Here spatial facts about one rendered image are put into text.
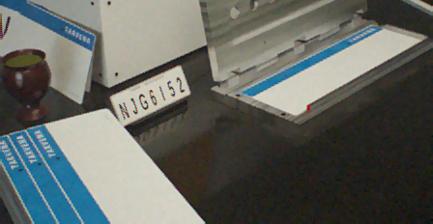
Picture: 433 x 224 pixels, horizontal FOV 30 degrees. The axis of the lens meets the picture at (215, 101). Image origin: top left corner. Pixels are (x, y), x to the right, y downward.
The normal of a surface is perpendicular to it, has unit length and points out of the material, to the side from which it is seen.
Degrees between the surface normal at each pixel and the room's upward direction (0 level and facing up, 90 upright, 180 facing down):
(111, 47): 90
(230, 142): 0
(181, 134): 0
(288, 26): 79
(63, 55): 69
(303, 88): 0
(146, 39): 90
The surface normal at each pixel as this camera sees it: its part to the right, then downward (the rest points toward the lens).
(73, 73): -0.71, 0.00
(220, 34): 0.69, 0.13
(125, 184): -0.04, -0.88
